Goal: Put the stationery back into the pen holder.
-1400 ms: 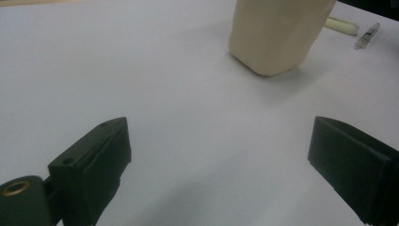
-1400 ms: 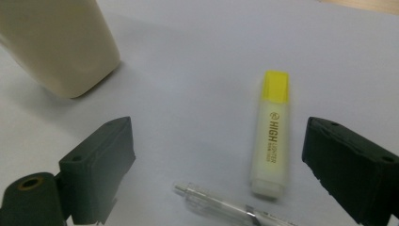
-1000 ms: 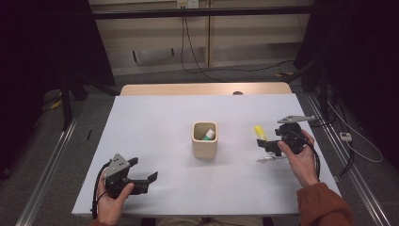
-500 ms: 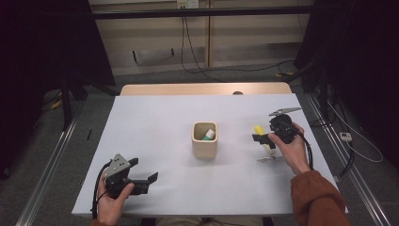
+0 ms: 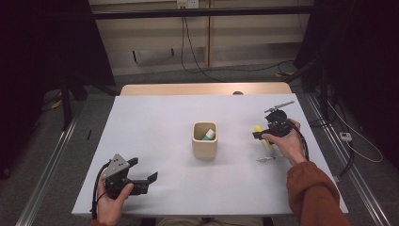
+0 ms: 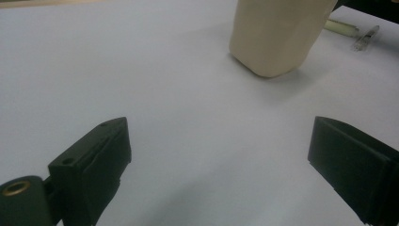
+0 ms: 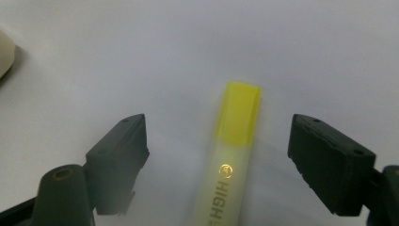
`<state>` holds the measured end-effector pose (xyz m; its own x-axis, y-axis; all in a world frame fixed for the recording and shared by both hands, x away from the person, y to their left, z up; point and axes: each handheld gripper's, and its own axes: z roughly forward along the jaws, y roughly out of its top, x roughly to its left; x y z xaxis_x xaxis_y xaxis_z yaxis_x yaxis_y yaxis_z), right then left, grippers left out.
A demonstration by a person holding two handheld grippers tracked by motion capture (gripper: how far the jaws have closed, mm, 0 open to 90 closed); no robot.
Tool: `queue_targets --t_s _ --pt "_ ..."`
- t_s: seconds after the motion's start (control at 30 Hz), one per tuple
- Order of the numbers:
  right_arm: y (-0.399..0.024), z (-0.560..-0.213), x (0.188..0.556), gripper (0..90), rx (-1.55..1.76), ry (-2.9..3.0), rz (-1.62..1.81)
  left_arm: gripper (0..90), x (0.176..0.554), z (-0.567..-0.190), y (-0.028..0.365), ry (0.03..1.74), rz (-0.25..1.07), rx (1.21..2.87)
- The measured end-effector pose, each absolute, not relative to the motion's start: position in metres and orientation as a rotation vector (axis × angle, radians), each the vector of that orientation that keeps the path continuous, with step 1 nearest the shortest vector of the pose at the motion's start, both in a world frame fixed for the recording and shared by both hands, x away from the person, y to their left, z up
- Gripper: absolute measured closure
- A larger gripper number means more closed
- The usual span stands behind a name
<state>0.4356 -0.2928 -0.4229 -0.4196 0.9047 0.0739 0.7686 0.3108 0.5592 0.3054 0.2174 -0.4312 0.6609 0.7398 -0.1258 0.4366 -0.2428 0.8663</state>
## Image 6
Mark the clear pen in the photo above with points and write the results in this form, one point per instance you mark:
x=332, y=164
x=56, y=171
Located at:
x=365, y=39

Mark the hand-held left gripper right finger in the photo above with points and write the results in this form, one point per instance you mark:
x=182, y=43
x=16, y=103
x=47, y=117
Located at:
x=354, y=166

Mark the yellow highlighter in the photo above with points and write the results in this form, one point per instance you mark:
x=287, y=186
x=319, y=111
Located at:
x=342, y=27

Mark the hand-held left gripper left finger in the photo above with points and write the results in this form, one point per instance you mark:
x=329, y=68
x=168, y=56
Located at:
x=91, y=166

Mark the beige square cup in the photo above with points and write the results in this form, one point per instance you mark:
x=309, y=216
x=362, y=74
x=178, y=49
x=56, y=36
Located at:
x=276, y=34

